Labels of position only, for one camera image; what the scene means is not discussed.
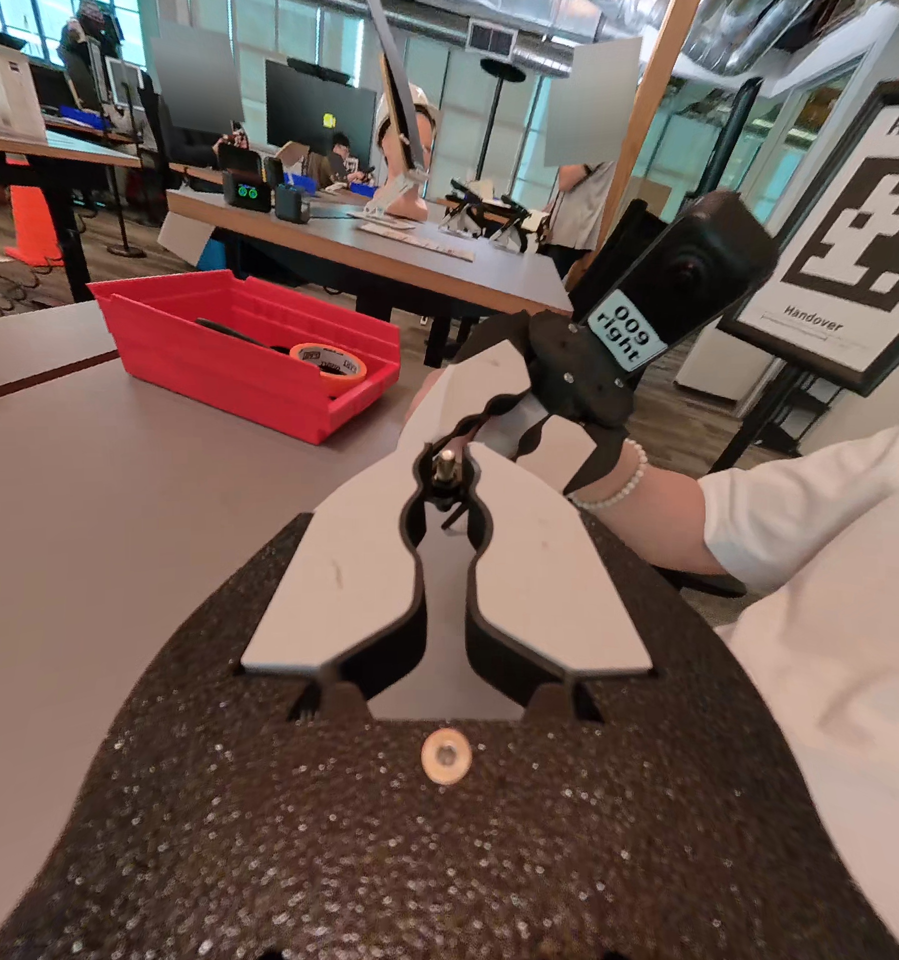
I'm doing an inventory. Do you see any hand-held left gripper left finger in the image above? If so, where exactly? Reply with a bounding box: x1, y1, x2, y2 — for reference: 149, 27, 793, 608
240, 443, 428, 699

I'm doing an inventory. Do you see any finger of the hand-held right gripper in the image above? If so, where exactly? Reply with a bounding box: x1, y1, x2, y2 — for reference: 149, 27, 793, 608
487, 398, 601, 493
397, 341, 548, 459

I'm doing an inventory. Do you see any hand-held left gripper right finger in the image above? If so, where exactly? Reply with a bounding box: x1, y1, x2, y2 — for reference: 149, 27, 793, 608
465, 443, 656, 706

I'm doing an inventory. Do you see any black knob bolt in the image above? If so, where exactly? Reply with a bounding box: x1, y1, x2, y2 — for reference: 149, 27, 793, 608
417, 444, 493, 534

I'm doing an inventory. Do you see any orange tape roll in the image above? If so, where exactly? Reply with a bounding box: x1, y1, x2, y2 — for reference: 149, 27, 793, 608
289, 342, 370, 388

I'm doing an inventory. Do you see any thin black cable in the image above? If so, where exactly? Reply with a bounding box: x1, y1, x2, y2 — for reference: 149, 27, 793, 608
195, 315, 293, 357

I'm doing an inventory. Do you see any red plastic bin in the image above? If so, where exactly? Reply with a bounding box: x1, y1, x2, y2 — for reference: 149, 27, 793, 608
90, 270, 403, 447

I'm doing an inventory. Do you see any person's right forearm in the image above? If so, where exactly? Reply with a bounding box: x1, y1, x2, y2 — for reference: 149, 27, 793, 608
585, 458, 721, 579

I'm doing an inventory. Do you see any white paper strip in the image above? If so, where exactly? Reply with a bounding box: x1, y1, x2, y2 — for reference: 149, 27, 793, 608
352, 218, 478, 265

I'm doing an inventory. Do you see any framed marker sign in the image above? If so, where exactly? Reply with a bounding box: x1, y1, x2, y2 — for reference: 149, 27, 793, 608
720, 78, 899, 399

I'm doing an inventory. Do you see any person's white shirt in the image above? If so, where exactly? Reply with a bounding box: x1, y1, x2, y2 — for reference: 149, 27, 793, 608
700, 402, 899, 960

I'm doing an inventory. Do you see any small black display device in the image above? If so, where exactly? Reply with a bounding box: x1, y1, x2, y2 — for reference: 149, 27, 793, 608
222, 168, 272, 213

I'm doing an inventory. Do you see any black monitor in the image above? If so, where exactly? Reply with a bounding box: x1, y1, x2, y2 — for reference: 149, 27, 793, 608
265, 60, 379, 160

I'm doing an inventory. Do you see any orange traffic cone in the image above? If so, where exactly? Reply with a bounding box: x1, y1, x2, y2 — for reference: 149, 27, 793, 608
3, 158, 64, 268

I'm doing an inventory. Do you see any white pearl bracelet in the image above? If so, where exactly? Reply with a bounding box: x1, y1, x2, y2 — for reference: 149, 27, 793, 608
570, 438, 650, 516

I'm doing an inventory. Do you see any wooden diagonal post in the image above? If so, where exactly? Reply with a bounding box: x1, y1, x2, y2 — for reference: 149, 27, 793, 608
592, 0, 703, 250

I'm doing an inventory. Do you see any silver ventilation duct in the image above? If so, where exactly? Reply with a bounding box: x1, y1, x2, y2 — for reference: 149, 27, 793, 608
322, 0, 578, 76

